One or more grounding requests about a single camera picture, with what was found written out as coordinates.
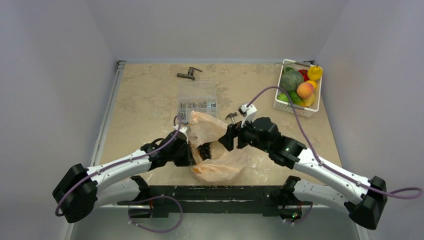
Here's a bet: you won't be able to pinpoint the green orange fake mango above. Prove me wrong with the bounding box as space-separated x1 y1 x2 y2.
288 91 306 107

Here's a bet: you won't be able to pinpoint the clear plastic screw organizer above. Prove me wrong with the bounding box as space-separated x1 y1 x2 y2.
176 79 218 125

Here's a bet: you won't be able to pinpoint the red fake apple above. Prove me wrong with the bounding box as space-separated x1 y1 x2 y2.
298 69 309 82

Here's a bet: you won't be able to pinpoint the yellow fake fruit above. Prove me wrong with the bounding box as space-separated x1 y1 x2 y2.
307 65 323 81

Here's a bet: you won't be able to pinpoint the black T-handle tool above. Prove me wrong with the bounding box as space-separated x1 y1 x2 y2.
176 66 203 81

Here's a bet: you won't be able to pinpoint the black fake grapes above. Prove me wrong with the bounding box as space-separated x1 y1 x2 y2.
197 142 212 161

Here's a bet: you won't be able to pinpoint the white plastic basket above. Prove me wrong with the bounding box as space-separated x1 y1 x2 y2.
273 58 322 117

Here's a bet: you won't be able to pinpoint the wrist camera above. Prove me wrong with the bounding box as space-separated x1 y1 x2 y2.
238 102 257 128
174 125 191 141

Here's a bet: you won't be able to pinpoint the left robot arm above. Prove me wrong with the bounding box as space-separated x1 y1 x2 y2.
52 127 195 223

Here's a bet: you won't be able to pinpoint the orange plastic bag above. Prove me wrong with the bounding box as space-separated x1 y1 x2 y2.
188 110 251 185

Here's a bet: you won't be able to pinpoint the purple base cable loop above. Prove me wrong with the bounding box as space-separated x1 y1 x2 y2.
127 195 184 234

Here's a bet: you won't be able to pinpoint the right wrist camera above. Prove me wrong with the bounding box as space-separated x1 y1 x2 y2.
238 102 257 128

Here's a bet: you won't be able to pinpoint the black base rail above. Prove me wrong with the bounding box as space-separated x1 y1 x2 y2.
117 185 305 221

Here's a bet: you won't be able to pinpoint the green fake melon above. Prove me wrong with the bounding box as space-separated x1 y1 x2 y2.
279 70 304 92

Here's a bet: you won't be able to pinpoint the orange fake fruit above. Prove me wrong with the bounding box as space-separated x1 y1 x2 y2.
306 80 317 90

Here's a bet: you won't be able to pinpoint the green fake pear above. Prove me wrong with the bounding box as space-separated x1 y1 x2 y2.
277 93 290 103

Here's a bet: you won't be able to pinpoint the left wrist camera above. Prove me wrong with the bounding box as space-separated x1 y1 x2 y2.
174 125 191 141

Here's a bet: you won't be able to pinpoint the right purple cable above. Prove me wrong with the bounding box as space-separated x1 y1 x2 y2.
245 86 423 200

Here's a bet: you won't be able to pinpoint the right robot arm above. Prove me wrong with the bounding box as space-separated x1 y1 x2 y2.
218 117 388 230

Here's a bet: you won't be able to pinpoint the fake peach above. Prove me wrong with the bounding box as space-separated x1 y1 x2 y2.
296 81 315 99

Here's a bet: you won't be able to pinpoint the small black hammer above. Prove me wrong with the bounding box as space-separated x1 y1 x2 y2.
225 112 238 124

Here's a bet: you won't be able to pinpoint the yellow fake lemon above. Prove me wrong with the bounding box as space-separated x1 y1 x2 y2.
303 93 316 108

